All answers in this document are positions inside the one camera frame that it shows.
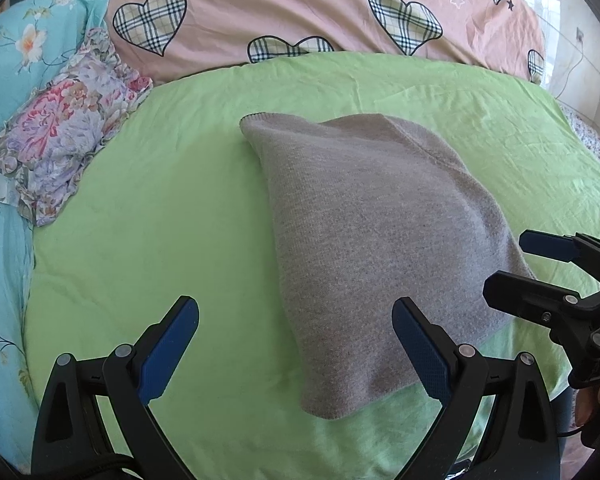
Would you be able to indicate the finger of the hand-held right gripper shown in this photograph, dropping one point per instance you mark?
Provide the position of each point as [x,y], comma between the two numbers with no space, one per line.
[525,297]
[545,245]

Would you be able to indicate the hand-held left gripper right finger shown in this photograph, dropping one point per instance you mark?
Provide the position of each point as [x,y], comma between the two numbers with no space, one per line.
[420,355]

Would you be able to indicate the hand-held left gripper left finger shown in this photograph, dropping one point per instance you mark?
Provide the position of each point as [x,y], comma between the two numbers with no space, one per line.
[165,355]

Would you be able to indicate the taupe knit sweater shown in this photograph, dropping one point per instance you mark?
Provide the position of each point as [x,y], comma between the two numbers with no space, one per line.
[370,235]

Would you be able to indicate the person's right hand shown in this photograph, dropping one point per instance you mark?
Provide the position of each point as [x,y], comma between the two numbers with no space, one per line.
[587,405]

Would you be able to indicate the person's leg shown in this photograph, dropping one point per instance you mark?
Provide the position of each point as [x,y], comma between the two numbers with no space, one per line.
[562,410]

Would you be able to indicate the floral patterned mattress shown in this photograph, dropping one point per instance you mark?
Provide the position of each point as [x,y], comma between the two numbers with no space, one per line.
[592,140]

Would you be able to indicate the green bed sheet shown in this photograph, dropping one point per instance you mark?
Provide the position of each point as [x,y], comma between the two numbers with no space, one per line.
[155,185]

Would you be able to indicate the teal floral quilt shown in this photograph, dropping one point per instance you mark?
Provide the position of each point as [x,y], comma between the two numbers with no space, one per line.
[5,260]

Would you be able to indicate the floral ruffled pillow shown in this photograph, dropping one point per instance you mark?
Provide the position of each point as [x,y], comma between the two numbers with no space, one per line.
[65,125]

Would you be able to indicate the pink quilt with plaid hearts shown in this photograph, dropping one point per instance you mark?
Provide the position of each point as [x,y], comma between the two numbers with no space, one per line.
[280,0]

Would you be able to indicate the white wall outlet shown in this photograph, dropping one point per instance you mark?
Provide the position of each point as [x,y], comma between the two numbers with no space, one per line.
[580,35]

